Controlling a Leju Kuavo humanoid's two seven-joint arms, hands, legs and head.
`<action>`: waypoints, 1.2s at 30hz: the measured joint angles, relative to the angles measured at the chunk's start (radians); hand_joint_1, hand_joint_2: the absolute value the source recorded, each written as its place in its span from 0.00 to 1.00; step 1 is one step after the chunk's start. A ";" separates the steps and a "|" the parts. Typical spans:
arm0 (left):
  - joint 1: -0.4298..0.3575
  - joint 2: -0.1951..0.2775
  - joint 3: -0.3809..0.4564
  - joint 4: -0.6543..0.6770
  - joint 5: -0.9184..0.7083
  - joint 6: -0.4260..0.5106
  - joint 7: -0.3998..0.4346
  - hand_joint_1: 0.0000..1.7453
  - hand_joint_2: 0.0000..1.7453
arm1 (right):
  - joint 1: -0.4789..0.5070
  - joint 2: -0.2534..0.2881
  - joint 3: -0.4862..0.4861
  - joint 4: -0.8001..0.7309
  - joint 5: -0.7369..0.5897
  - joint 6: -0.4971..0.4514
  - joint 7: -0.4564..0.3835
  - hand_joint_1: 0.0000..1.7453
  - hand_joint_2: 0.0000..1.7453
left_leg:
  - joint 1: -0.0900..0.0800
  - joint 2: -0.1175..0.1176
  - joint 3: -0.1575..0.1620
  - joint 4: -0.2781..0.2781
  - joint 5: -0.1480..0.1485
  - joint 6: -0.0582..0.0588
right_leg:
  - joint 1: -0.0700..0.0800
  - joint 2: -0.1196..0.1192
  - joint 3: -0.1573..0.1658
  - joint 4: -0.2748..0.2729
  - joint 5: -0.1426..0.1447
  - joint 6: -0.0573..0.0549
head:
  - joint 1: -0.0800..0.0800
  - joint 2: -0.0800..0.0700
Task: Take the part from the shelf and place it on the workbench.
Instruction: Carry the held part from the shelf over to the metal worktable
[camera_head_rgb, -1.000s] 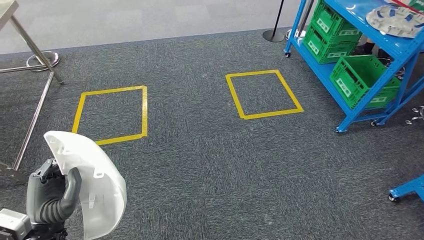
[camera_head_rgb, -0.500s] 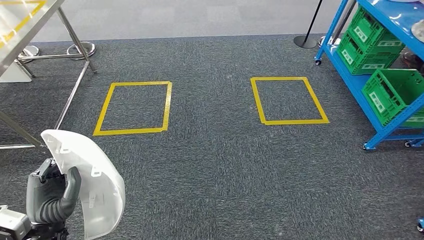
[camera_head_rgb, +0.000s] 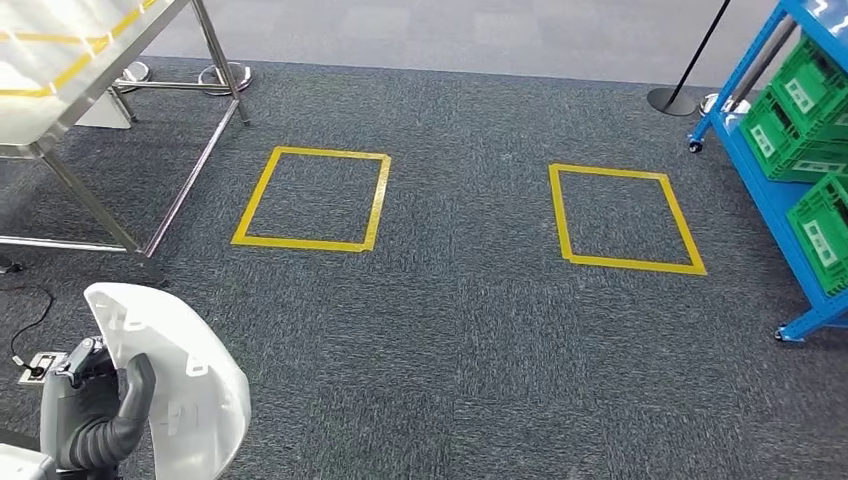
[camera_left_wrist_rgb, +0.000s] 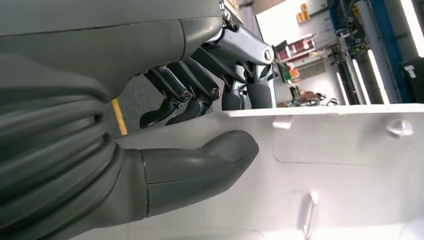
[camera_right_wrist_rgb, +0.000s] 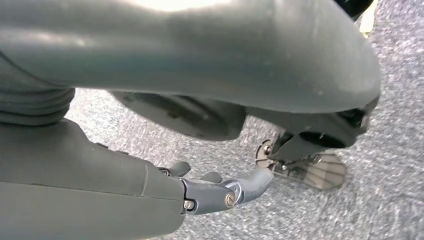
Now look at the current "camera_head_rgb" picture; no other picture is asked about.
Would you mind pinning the chrome round stool base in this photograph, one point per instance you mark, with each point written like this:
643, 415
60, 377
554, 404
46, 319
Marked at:
725, 106
228, 76
136, 74

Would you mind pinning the yellow floor tape square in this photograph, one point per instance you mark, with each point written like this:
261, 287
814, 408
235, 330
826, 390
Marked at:
636, 264

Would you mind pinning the stainless steel workbench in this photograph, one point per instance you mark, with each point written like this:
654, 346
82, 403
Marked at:
26, 112

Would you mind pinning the black round-base stanchion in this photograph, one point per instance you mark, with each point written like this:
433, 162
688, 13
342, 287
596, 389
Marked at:
672, 100

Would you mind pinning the metal floor socket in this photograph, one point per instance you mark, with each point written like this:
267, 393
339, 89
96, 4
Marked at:
46, 363

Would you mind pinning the large yellow tape frame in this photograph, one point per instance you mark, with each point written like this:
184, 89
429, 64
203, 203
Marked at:
93, 53

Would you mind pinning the green plastic crate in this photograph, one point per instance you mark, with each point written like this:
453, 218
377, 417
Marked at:
805, 93
821, 242
768, 142

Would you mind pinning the white plastic car part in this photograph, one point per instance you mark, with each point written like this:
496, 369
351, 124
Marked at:
199, 411

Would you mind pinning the blue metal shelf rack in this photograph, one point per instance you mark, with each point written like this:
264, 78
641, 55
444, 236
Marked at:
772, 202

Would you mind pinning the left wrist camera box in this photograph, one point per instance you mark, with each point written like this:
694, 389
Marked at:
23, 464

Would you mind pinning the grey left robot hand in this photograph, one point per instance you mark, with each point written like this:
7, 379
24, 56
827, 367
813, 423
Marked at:
79, 397

